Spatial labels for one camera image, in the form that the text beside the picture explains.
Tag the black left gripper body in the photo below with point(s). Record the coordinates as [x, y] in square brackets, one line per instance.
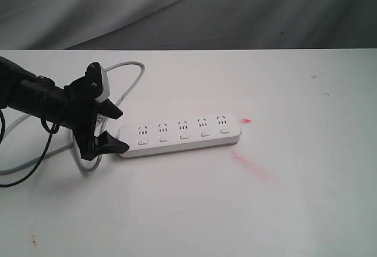
[80, 116]

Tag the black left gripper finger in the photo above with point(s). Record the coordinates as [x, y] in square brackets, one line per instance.
[108, 109]
[105, 143]

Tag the white five-outlet power strip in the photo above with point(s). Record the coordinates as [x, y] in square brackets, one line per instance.
[170, 136]

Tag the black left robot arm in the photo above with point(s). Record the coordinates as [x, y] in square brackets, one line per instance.
[35, 95]

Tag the grey backdrop cloth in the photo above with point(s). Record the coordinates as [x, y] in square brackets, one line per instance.
[186, 24]

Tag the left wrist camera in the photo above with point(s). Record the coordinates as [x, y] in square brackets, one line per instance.
[96, 82]

